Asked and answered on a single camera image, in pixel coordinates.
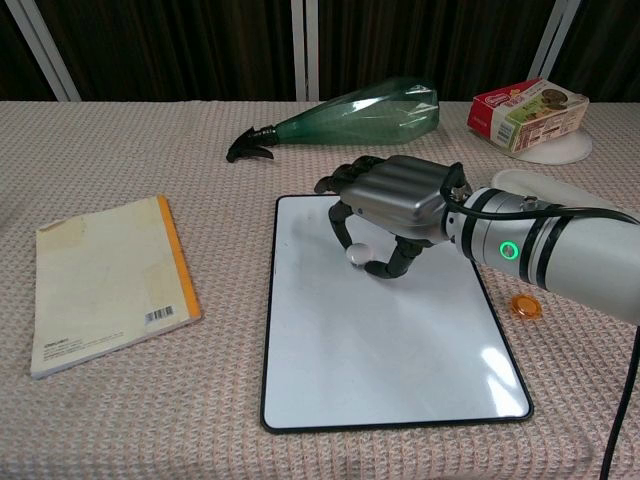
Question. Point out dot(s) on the right silver and black robot hand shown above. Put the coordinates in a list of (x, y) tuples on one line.
[(400, 195)]

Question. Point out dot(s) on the white round magnet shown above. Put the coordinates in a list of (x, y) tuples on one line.
[(358, 253)]

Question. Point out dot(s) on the orange round magnet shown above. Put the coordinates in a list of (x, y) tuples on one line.
[(526, 306)]

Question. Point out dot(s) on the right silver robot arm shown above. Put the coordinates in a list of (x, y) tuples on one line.
[(575, 260)]

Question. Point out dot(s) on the black-framed whiteboard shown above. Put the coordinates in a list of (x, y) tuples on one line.
[(390, 350)]

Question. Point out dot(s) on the green plastic spray bottle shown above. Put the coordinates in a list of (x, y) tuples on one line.
[(360, 120)]

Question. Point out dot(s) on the white fabric slipper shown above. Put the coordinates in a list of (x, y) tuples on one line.
[(525, 181)]

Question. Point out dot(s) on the red and green snack box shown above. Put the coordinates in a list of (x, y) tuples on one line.
[(530, 117)]

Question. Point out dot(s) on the white round plate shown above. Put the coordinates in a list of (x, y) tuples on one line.
[(565, 151)]

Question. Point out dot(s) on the black pleated curtain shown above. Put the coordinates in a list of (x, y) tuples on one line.
[(175, 50)]

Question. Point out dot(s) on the cream notebook with orange spine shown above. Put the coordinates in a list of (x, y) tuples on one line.
[(110, 285)]

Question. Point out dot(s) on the pink waffle tablecloth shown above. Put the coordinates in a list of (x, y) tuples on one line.
[(200, 425)]

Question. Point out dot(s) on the white frame post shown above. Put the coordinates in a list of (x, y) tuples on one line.
[(45, 55), (552, 40), (305, 50)]

